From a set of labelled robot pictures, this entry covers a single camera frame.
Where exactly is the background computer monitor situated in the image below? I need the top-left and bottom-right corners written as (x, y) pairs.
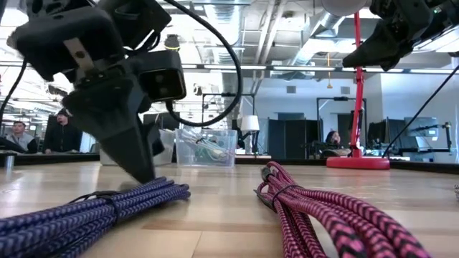
top-left (404, 117), bottom-right (439, 138)

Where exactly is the black left camera cable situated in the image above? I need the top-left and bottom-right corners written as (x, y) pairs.
top-left (157, 0), bottom-right (245, 128)

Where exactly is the person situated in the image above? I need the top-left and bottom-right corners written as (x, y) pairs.
top-left (42, 108), bottom-right (84, 154)
top-left (5, 120), bottom-right (39, 154)
top-left (321, 130), bottom-right (351, 158)

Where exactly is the white shade table lamp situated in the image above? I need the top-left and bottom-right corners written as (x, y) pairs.
top-left (240, 115), bottom-right (260, 154)

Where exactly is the cream white USB cable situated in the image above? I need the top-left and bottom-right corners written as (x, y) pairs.
top-left (181, 130), bottom-right (232, 163)

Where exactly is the red desk lamp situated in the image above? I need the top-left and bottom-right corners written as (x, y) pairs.
top-left (321, 0), bottom-right (391, 171)

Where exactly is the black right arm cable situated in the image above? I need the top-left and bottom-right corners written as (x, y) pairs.
top-left (382, 64), bottom-right (459, 158)

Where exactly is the green USB cable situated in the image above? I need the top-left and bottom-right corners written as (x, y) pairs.
top-left (195, 145), bottom-right (219, 161)

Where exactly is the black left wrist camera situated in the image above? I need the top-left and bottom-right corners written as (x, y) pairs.
top-left (138, 49), bottom-right (187, 103)

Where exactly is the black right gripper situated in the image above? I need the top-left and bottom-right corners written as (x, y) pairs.
top-left (342, 0), bottom-right (435, 72)

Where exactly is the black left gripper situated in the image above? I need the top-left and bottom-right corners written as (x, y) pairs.
top-left (6, 6), bottom-right (158, 184)

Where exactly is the dark purple USB cable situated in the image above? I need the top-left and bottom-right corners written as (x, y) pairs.
top-left (0, 176), bottom-right (191, 258)

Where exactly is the magenta USB cable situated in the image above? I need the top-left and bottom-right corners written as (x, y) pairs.
top-left (253, 161), bottom-right (433, 258)

